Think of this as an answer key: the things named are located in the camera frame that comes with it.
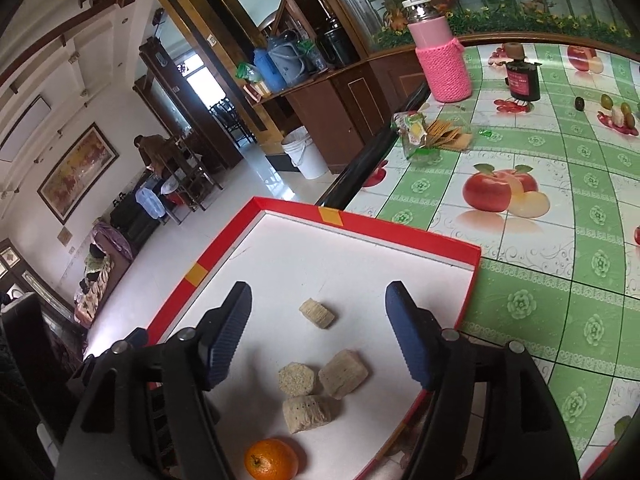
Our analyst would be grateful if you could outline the blue thermos jug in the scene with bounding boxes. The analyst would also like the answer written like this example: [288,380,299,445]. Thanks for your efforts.
[253,48,288,93]

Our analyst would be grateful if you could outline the person in dark jacket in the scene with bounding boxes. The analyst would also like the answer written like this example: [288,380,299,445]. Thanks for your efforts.
[134,134,174,177]

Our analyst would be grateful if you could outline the wooden cabinet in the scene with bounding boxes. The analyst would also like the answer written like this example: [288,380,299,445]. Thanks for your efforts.
[252,46,425,174]

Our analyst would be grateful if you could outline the beige cake block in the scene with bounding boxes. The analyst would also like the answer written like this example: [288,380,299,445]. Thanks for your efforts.
[278,362,317,398]
[298,298,335,330]
[318,349,369,400]
[282,396,342,434]

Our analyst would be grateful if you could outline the snack packets pile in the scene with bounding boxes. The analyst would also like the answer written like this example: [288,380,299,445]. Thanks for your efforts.
[392,112,474,160]

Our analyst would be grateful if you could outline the pink knit-sleeved bottle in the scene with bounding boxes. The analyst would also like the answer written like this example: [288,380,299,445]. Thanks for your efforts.
[402,0,472,103]

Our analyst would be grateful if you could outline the framed wall painting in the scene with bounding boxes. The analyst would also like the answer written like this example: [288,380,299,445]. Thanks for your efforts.
[38,122,119,226]

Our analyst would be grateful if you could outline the white plastic bucket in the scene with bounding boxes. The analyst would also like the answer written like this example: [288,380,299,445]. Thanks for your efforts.
[281,126,329,180]

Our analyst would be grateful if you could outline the red white tray box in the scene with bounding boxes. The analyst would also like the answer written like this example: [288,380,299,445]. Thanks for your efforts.
[149,197,480,479]

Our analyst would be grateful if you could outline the orange tangerine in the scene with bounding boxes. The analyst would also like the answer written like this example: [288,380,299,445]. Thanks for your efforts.
[244,439,299,480]

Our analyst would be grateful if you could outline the black jar with cork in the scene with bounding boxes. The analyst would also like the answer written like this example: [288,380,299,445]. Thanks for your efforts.
[503,42,540,102]

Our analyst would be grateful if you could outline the small dark olive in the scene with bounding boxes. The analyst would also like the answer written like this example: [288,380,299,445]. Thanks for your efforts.
[574,96,585,112]

